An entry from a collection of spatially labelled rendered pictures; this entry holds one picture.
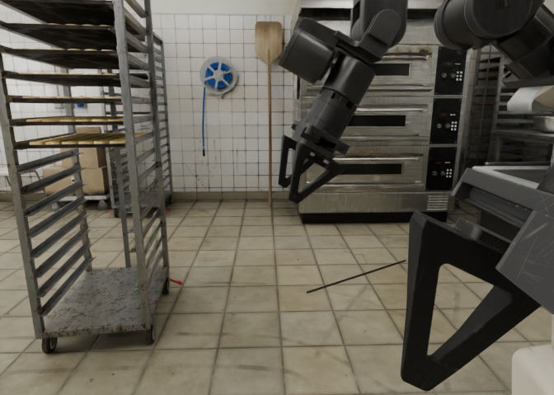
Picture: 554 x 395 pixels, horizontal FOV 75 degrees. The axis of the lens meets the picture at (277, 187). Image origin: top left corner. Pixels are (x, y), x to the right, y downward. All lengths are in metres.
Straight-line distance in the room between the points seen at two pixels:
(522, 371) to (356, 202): 3.01
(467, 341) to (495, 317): 0.02
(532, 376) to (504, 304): 0.40
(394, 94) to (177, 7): 2.52
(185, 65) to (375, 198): 2.55
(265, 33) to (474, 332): 4.22
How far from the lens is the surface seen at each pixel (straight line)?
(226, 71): 4.17
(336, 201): 3.48
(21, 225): 1.81
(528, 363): 0.60
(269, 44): 4.30
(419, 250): 0.17
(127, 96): 1.58
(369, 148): 3.46
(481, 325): 0.20
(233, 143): 4.34
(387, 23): 0.51
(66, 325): 1.99
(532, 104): 0.62
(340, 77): 0.51
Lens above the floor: 1.11
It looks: 13 degrees down
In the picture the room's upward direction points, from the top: straight up
